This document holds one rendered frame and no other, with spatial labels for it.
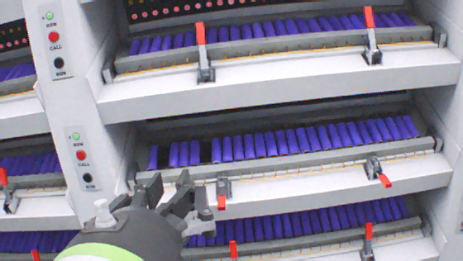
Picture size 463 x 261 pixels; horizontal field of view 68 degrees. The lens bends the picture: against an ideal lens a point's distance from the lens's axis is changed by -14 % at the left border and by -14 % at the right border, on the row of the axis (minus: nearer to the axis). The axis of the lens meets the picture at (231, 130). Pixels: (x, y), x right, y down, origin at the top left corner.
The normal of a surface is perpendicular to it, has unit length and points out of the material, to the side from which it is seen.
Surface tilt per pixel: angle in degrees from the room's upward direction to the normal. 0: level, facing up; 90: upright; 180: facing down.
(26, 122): 110
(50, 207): 20
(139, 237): 35
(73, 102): 90
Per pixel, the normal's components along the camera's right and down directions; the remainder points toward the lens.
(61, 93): 0.00, 0.35
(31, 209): -0.12, -0.76
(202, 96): 0.04, 0.64
